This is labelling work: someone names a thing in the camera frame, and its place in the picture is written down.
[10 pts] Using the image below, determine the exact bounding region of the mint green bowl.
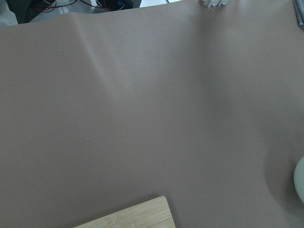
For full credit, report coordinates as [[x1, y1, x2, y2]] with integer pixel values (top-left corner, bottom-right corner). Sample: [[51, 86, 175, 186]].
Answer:
[[294, 158, 304, 203]]

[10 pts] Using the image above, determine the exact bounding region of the bamboo cutting board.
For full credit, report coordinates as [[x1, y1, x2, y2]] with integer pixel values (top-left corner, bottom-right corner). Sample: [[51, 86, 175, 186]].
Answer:
[[79, 196, 175, 228]]

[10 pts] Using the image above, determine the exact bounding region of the grey folded cloth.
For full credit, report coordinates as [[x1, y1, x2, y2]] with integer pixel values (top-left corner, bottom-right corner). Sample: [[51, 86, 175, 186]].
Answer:
[[293, 0, 304, 29]]

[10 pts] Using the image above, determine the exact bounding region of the aluminium frame post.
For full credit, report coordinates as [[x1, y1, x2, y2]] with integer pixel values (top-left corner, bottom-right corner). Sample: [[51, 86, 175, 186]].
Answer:
[[199, 0, 229, 8]]

